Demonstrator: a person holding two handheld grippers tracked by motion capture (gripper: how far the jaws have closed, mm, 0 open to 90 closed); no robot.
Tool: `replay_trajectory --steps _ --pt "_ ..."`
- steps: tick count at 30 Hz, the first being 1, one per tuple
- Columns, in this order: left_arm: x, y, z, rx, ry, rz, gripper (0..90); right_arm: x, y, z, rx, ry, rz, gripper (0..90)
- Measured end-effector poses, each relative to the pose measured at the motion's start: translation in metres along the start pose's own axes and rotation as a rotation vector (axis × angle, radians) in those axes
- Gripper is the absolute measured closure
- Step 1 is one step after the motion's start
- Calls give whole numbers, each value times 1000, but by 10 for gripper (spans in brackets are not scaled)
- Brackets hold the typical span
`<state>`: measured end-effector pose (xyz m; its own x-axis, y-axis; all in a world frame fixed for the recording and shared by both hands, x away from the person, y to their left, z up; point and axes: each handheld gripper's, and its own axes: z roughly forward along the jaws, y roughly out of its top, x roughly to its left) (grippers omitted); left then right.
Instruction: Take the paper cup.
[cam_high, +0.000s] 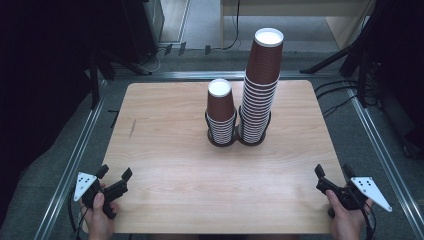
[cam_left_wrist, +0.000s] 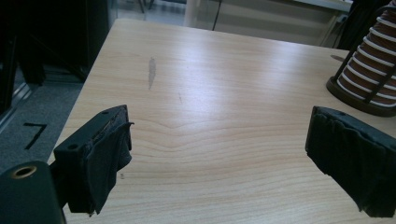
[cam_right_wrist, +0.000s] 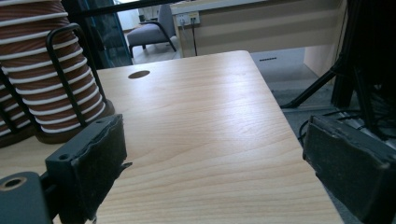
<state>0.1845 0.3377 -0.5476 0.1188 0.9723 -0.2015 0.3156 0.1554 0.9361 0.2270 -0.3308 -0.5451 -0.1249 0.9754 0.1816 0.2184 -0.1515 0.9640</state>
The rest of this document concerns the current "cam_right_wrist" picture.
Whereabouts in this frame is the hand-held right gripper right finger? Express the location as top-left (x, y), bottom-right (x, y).
top-left (303, 115), bottom-right (396, 224)

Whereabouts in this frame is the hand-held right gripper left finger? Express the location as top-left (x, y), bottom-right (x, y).
top-left (45, 114), bottom-right (134, 224)

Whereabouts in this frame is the black wire cup holder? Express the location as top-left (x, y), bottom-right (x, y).
top-left (0, 66), bottom-right (41, 149)
top-left (33, 22), bottom-right (116, 145)

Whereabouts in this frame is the stack of brown paper cups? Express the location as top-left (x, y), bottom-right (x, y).
top-left (0, 83), bottom-right (33, 138)
top-left (0, 0), bottom-right (107, 134)

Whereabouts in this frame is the dark glass partition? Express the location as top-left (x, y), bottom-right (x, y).
top-left (61, 0), bottom-right (134, 70)

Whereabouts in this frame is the black metal stand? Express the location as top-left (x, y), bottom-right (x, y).
top-left (279, 0), bottom-right (396, 141)

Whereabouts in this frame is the grey armchair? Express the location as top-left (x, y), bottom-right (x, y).
top-left (126, 4), bottom-right (177, 58)

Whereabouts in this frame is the beige counter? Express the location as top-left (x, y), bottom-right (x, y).
top-left (170, 0), bottom-right (347, 59)

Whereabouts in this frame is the black power cable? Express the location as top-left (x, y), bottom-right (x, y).
top-left (190, 18), bottom-right (199, 57)

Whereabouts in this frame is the white wall power outlet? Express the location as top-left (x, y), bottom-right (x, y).
top-left (176, 11), bottom-right (201, 27)

